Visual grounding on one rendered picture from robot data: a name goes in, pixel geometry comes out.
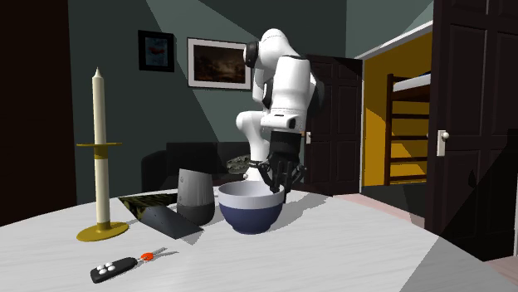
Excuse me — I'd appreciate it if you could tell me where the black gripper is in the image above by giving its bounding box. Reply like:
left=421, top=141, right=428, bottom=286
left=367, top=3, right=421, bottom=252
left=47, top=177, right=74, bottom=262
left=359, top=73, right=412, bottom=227
left=261, top=129, right=308, bottom=203

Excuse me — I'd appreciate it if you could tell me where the blue and white bowl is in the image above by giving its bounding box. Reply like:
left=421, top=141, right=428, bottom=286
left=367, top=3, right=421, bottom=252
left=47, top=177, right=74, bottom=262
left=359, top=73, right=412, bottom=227
left=217, top=180, right=285, bottom=236

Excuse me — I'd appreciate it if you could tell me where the dark panelled door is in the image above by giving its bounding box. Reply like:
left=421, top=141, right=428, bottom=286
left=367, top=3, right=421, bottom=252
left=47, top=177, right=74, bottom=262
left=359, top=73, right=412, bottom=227
left=302, top=54, right=364, bottom=196

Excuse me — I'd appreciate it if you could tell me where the grey smart speaker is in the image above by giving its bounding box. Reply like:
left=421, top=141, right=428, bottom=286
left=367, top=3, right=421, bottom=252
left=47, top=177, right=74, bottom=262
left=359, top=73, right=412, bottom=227
left=176, top=168, right=217, bottom=226

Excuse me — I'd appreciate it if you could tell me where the dark sofa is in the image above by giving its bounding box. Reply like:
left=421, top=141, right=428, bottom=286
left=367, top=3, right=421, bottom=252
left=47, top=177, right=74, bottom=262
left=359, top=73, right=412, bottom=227
left=139, top=140, right=252, bottom=193

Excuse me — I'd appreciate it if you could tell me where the dark patterned flat box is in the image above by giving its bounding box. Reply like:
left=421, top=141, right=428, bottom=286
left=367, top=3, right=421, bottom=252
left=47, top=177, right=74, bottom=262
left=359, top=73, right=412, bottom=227
left=117, top=192, right=204, bottom=241

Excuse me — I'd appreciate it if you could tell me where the large white framed picture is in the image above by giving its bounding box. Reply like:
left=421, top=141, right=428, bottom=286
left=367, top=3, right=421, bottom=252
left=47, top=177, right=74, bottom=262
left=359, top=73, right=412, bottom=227
left=186, top=36, right=253, bottom=91

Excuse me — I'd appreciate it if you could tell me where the wooden bunk bed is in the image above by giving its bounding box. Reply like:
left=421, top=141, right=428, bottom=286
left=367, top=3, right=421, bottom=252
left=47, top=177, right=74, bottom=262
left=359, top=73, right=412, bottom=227
left=384, top=72, right=432, bottom=187

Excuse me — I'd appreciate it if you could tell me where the small dark framed picture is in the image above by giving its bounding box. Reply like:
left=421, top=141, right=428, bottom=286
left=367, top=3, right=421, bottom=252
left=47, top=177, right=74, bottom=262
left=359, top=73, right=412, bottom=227
left=137, top=29, right=176, bottom=73

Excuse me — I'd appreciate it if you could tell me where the cream candle in gold holder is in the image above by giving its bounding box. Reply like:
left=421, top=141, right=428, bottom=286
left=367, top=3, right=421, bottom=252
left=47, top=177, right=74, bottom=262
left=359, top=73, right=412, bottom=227
left=76, top=67, right=130, bottom=243

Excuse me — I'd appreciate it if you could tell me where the black key fob with keys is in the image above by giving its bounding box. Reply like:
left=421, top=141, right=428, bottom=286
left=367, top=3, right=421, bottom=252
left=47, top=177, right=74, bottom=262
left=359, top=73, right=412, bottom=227
left=89, top=246, right=169, bottom=285

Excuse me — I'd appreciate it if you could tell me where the dark door with silver knob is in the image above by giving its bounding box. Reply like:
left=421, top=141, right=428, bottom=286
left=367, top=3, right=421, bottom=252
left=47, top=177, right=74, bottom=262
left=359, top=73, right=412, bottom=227
left=424, top=0, right=518, bottom=262

